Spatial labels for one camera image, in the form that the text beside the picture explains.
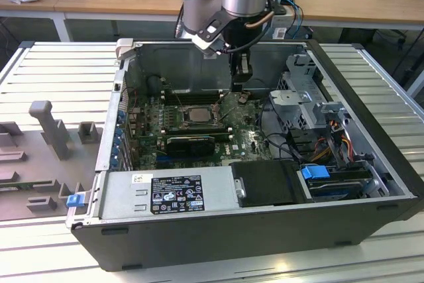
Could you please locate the metal socket cover frame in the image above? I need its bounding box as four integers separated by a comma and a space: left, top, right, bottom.
180, 104, 222, 127

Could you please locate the silver-topped green CPU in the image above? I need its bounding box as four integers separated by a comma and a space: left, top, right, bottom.
187, 107, 213, 122

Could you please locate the CPU socket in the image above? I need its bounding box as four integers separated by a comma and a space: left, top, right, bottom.
178, 103, 223, 128

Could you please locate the silver metal drive cage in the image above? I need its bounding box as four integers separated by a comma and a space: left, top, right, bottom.
268, 53, 352, 138

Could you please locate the green motherboard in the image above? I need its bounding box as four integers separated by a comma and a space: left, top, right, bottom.
127, 89, 276, 170

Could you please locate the grey case release latch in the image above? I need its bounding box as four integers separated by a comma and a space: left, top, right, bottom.
115, 38, 135, 62

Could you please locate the black graphics card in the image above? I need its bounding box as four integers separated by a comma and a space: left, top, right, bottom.
164, 135, 215, 157

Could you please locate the black plastic shroud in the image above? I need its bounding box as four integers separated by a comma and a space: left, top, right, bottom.
231, 160, 301, 208

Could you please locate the blue disk carrier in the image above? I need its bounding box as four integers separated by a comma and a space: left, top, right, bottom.
300, 164, 329, 181

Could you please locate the hard disk drive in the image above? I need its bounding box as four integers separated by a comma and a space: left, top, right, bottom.
306, 176, 369, 201

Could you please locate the silver power supply unit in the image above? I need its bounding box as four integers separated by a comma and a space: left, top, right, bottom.
88, 169, 248, 221

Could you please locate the open black PC case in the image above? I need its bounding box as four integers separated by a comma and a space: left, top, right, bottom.
65, 38, 424, 272

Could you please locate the grey parts rack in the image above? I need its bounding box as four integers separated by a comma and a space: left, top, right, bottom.
0, 99, 102, 221

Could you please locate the green RAM stick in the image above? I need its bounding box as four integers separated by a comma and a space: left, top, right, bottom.
0, 181, 54, 190

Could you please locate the copper coloured wrist cable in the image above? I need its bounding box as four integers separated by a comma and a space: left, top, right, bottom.
244, 10, 276, 31

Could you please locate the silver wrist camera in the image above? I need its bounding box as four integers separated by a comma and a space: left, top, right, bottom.
191, 11, 233, 59

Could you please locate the thick black cable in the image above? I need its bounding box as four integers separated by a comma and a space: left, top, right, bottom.
257, 97, 301, 164

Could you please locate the thin red wire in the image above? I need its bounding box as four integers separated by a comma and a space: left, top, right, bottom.
127, 87, 138, 113

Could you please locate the orange yellow wire bundle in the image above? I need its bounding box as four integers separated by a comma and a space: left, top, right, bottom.
314, 130, 352, 162

